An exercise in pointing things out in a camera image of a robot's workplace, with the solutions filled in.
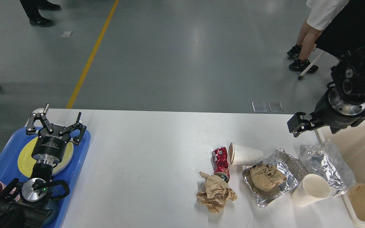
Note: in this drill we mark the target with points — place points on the crumpled brown paper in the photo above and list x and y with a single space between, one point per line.
215 193

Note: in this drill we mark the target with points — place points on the clear plastic piece on floor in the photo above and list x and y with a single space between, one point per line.
259 107

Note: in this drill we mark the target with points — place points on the paper ball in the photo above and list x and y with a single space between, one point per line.
266 177

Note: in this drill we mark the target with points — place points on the crushed red soda can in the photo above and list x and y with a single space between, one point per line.
220 163

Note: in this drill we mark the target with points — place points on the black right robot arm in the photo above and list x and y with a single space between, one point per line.
349 74

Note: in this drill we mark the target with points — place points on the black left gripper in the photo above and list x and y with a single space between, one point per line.
50 147

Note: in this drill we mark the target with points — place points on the black jacket on chair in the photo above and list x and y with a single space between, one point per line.
346 31

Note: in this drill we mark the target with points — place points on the person in white shorts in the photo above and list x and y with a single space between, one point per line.
321 14

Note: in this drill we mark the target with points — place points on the aluminium foil sheet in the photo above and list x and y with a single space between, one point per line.
325 159

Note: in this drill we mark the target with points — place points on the white paper cup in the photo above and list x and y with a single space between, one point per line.
312 188
243 155

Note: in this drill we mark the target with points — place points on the aluminium foil tray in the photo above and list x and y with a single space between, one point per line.
288 165

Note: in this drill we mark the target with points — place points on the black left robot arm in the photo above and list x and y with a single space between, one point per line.
24 204

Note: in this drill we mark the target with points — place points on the yellow plastic plate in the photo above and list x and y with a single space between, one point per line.
25 161

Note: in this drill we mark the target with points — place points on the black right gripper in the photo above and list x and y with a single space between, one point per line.
331 110

